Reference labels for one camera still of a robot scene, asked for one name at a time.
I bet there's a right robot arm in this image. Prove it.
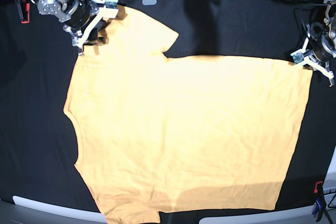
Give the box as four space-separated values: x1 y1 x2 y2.
16 0 119 55

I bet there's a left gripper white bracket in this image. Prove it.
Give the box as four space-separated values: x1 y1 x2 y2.
290 37 335 87

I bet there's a red black clamp left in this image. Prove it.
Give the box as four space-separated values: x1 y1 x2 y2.
16 0 30 24

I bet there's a red blue clamp bottom right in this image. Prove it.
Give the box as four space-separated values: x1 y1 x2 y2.
312 181 326 222

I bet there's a black table cloth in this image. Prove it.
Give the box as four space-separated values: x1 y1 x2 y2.
1 0 335 218

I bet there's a yellow t-shirt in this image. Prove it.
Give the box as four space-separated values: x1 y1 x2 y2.
64 7 312 223

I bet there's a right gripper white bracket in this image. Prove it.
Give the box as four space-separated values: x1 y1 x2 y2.
63 0 119 55

